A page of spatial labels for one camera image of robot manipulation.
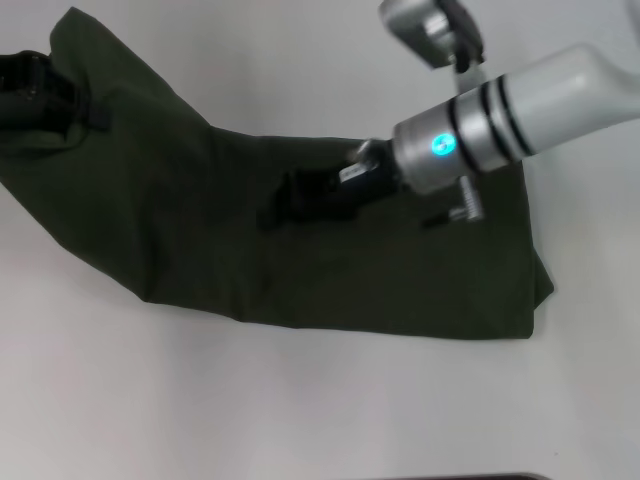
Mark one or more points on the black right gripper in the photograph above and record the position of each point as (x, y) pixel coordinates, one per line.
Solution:
(350, 190)

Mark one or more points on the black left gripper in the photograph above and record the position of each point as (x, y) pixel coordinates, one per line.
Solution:
(30, 90)

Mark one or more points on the dark green FREE t-shirt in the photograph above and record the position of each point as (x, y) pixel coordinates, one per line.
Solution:
(200, 225)

